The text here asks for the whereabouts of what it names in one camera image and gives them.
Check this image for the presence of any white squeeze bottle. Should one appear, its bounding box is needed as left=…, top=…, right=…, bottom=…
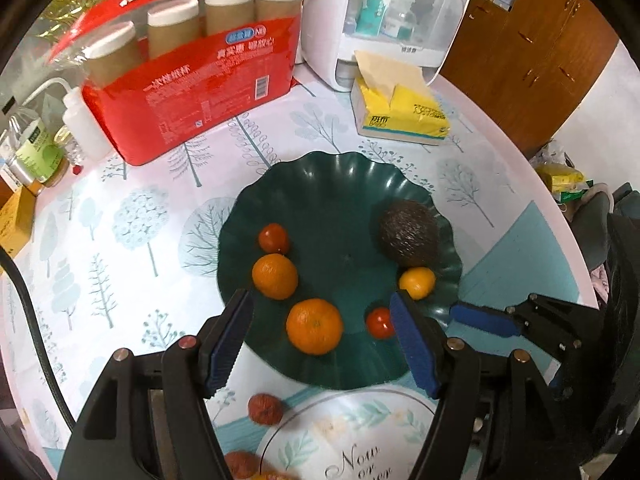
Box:
left=23, top=77, right=114, bottom=162

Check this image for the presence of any red lychee upper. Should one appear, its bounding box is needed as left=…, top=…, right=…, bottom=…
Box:
left=247, top=393, right=284, bottom=426

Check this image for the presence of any red cherry tomato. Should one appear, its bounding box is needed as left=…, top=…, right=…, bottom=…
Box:
left=366, top=307, right=395, bottom=340
left=258, top=223, right=291, bottom=255

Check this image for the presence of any red paper cup package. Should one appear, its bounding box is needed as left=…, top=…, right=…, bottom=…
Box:
left=49, top=0, right=305, bottom=166

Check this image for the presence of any red lychee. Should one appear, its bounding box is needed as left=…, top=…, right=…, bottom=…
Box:
left=224, top=451, right=260, bottom=480
left=247, top=393, right=284, bottom=426

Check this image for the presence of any dark avocado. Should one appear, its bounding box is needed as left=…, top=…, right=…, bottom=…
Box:
left=378, top=200, right=439, bottom=268

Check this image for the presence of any wooden cabinet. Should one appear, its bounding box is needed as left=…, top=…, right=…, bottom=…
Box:
left=440, top=0, right=618, bottom=157

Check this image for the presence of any large orange tangerine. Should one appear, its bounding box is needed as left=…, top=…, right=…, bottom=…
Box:
left=252, top=254, right=298, bottom=300

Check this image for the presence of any glass bottle green label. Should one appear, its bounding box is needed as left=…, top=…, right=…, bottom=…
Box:
left=2, top=96, right=68, bottom=188

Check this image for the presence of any white tissue dispenser cabinet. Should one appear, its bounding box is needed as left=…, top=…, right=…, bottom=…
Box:
left=300, top=0, right=470, bottom=91

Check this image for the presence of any black cable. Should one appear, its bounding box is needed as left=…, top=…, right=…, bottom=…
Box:
left=0, top=246, right=76, bottom=430

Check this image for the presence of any dark green scalloped plate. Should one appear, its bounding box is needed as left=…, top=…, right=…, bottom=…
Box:
left=217, top=152, right=462, bottom=390

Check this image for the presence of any small glass jar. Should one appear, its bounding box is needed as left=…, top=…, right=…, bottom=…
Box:
left=54, top=126, right=85, bottom=167

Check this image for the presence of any red lychee lower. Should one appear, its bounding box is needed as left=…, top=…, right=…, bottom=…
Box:
left=224, top=451, right=260, bottom=480

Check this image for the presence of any small orange kumquat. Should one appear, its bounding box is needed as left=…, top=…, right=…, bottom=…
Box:
left=398, top=266, right=436, bottom=301

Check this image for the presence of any yellow tissue pack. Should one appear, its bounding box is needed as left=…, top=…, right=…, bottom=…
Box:
left=350, top=51, right=450, bottom=145

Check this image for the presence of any yellow orange round fruit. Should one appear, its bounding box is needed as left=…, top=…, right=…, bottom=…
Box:
left=254, top=471, right=297, bottom=480

